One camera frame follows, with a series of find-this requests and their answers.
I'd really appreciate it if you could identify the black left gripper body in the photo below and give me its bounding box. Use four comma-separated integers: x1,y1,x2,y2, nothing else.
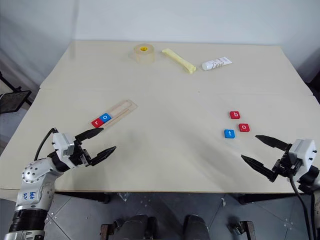
68,139,92,168

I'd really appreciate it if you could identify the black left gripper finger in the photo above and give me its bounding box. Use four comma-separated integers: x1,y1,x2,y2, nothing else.
87,146,117,167
74,127,104,141

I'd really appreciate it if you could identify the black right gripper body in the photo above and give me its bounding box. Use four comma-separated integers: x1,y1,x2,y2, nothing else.
272,149,305,177

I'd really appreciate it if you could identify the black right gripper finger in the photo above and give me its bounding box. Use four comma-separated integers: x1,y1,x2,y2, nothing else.
240,154,279,183
255,134,293,152

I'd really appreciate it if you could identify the blue letter tile o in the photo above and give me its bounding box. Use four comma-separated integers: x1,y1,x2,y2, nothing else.
98,113,112,124

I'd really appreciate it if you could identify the wooden letter tray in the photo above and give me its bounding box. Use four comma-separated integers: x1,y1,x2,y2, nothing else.
90,99,139,129

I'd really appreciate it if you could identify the black table support bar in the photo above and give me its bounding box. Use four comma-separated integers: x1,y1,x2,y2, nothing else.
229,193,301,206
56,191,111,204

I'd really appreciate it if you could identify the dark rounded shape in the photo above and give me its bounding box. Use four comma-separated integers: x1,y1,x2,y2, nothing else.
113,214,158,240
183,214,211,240

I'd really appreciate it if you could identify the black mesh metal stand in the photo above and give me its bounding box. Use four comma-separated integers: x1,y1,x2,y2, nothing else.
0,71,33,116

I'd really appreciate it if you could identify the clear tape roll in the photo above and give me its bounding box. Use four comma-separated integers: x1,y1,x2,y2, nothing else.
128,43,155,65

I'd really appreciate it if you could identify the white squeeze tube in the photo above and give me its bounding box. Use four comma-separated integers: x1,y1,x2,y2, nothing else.
201,55,233,72

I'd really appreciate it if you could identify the yellow plastic bone-shaped object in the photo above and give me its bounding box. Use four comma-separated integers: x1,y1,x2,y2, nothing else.
161,48,197,75

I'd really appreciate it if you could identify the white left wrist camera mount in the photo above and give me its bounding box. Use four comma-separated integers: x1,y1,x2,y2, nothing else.
51,132,76,158

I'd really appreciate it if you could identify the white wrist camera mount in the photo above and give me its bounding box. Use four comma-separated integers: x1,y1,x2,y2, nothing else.
289,138,318,173
51,132,76,158

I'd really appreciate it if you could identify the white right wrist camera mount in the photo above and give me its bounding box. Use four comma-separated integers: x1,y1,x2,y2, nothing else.
289,138,318,173

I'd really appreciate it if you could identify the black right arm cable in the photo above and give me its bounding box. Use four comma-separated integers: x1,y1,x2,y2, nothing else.
288,174,317,240

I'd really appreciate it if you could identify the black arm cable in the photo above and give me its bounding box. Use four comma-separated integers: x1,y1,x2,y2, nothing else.
34,127,59,161
288,174,317,240

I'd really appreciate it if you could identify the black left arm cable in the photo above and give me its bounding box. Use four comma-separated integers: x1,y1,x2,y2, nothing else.
34,127,59,161

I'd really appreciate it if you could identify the rusty metal bracket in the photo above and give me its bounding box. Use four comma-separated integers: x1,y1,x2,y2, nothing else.
99,223,114,240
228,219,256,240

